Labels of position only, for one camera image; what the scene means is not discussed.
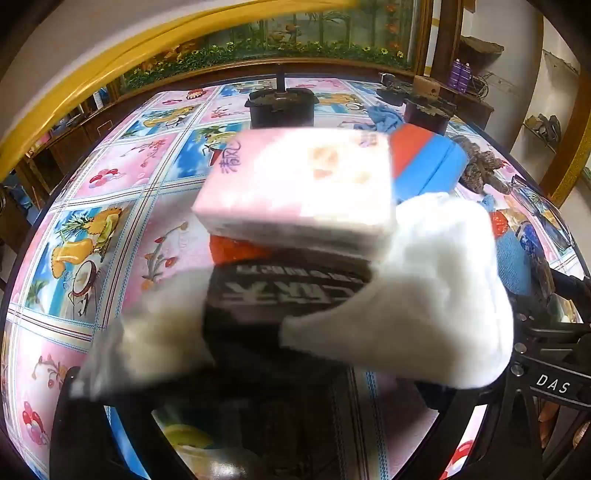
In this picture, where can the tall wooden shelf cabinet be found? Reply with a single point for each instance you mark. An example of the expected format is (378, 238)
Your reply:
(69, 138)

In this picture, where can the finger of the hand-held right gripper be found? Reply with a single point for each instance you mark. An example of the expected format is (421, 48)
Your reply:
(512, 263)

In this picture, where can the black gear mechanism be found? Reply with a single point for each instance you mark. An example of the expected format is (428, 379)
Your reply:
(395, 90)

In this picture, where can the dark motor with metal shaft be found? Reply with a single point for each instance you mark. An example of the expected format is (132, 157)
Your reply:
(281, 108)

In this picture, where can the dark motor with wooden pulley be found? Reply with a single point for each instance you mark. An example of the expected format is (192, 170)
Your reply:
(427, 115)

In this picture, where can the purple bottle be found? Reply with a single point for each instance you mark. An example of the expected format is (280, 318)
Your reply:
(457, 74)
(466, 74)

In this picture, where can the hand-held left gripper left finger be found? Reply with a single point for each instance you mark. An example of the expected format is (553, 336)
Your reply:
(78, 438)

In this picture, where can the fruit print tablecloth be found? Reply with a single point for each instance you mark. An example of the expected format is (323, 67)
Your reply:
(115, 240)

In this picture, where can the brown knit hat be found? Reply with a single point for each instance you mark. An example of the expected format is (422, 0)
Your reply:
(480, 164)

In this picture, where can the pink tissue packet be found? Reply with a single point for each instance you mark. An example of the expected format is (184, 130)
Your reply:
(295, 184)

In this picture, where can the wall shelf ornament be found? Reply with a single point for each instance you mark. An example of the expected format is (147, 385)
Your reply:
(545, 129)

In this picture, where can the blue knit cloth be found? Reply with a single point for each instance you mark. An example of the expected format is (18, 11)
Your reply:
(383, 117)

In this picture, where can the purple framed eyeglasses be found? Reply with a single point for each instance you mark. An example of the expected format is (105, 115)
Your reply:
(540, 207)

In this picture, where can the gold wooden frame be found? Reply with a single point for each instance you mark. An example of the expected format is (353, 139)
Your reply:
(568, 152)

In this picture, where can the planted glass display tank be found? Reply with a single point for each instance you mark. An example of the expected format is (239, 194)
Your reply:
(258, 41)

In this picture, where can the red and blue sponge pack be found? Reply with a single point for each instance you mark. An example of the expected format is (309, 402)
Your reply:
(429, 157)

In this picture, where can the orange plastic bag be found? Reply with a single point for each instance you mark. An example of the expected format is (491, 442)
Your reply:
(498, 224)

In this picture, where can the orange mesh scrubber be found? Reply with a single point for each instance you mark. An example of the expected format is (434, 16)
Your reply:
(240, 251)

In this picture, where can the blue white scrubber packet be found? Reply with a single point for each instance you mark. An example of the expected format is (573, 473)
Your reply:
(531, 240)

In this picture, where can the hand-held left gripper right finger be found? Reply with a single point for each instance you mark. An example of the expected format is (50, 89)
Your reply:
(517, 383)

